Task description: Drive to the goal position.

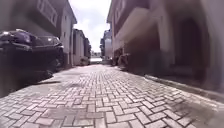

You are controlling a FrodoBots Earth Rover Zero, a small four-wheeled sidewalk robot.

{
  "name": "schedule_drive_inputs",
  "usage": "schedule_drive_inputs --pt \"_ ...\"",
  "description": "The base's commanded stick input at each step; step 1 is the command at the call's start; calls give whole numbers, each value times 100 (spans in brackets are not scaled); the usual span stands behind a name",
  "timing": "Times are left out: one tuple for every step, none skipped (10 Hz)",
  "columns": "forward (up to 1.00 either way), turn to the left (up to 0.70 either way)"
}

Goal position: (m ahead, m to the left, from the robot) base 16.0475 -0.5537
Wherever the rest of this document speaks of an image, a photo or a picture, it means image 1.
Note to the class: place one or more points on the grey brick paved street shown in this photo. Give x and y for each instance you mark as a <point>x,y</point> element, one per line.
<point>100,96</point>

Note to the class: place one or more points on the row of buildings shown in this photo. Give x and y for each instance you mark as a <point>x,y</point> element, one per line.
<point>50,20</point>
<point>160,36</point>

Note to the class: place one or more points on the concrete kerb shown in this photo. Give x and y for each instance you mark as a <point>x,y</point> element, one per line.
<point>186,87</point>

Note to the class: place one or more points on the black parked car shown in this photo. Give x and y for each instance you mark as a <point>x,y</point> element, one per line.
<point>31,53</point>

